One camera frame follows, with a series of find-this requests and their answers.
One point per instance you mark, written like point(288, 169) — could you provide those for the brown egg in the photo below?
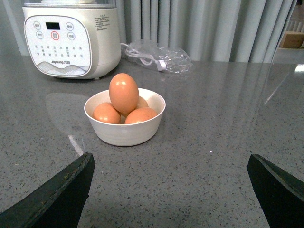
point(140, 115)
point(123, 93)
point(106, 113)

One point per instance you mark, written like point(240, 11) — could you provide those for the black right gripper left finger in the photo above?
point(58, 203)

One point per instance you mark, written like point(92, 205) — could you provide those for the white Joyoung blender appliance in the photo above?
point(74, 39)

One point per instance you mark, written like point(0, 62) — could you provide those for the grey curtain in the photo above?
point(208, 30)

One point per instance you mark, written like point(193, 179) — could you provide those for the clear plastic bag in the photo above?
point(150, 55)

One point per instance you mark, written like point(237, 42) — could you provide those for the cardboard box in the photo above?
point(292, 39)

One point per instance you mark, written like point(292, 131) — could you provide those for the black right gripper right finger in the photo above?
point(280, 194)

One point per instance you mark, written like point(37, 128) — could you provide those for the white ceramic bowl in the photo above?
point(126, 134)

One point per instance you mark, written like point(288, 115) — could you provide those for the pale egg back in bowl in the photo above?
point(141, 103)

